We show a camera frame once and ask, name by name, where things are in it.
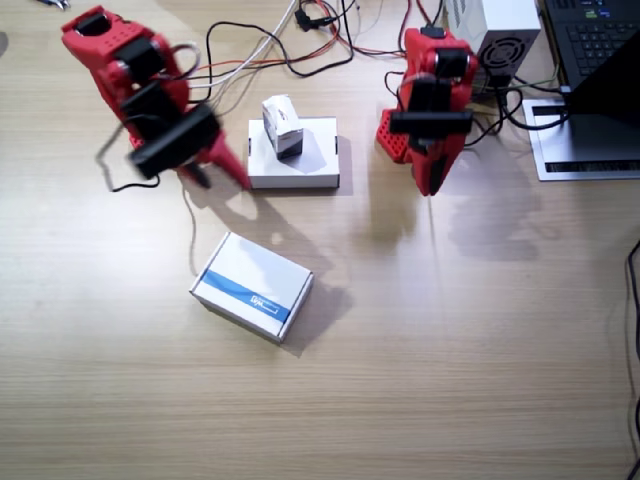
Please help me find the small white box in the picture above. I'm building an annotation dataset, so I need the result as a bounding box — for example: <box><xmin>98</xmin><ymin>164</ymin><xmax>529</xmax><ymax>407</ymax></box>
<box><xmin>260</xmin><ymin>93</ymin><xmax>305</xmax><ymax>161</ymax></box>

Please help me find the plain white flat box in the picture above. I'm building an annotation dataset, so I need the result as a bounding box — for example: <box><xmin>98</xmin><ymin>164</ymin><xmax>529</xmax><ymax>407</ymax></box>
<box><xmin>246</xmin><ymin>117</ymin><xmax>342</xmax><ymax>190</ymax></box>

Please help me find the white box with blue stripe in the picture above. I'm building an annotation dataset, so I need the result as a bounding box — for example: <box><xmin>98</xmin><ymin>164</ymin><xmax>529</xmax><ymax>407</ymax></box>
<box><xmin>188</xmin><ymin>231</ymin><xmax>315</xmax><ymax>345</ymax></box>

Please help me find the black bar webcam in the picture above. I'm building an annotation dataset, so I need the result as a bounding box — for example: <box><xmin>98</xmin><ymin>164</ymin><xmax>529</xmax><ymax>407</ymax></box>
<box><xmin>388</xmin><ymin>110</ymin><xmax>474</xmax><ymax>136</ymax></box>
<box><xmin>129</xmin><ymin>103</ymin><xmax>223</xmax><ymax>182</ymax></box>

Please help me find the silver laptop stand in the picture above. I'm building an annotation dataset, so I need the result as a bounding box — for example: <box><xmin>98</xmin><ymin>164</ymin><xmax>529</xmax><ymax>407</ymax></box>
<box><xmin>522</xmin><ymin>97</ymin><xmax>640</xmax><ymax>182</ymax></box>

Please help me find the cream power supply with fan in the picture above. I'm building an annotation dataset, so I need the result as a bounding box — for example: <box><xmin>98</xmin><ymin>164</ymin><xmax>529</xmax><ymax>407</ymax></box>
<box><xmin>443</xmin><ymin>0</ymin><xmax>543</xmax><ymax>94</ymax></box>

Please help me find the black laptop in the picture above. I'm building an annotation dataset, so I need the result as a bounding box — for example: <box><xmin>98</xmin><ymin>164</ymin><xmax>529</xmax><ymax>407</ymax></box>
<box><xmin>542</xmin><ymin>0</ymin><xmax>640</xmax><ymax>121</ymax></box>

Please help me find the pale grey webcam cable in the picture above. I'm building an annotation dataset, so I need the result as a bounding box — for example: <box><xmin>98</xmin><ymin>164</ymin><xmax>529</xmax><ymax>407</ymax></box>
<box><xmin>180</xmin><ymin>185</ymin><xmax>201</xmax><ymax>280</ymax></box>

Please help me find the black webcam cable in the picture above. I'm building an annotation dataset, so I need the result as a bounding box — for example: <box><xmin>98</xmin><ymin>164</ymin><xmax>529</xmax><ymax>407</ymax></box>
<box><xmin>94</xmin><ymin>122</ymin><xmax>162</xmax><ymax>194</ymax></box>

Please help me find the black cable with loops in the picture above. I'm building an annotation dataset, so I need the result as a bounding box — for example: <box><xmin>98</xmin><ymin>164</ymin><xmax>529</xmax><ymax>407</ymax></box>
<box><xmin>462</xmin><ymin>74</ymin><xmax>571</xmax><ymax>149</ymax></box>

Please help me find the thin red wire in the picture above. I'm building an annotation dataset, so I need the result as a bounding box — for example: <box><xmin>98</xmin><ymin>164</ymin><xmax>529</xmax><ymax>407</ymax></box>
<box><xmin>307</xmin><ymin>0</ymin><xmax>416</xmax><ymax>58</ymax></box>

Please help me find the thin orange wire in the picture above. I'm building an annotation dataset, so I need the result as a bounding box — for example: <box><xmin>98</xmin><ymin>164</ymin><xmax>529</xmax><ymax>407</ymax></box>
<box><xmin>192</xmin><ymin>57</ymin><xmax>292</xmax><ymax>80</ymax></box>

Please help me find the bundle of cables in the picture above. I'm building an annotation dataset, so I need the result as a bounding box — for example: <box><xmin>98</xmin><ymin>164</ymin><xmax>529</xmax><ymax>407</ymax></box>
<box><xmin>199</xmin><ymin>0</ymin><xmax>359</xmax><ymax>101</ymax></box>

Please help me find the white cable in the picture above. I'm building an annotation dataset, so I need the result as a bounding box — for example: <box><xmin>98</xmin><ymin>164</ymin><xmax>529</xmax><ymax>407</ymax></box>
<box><xmin>192</xmin><ymin>0</ymin><xmax>299</xmax><ymax>92</ymax></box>

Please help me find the black cable connector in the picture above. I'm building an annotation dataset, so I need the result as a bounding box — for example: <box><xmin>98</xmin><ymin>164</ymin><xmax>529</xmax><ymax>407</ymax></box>
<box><xmin>294</xmin><ymin>6</ymin><xmax>327</xmax><ymax>33</ymax></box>

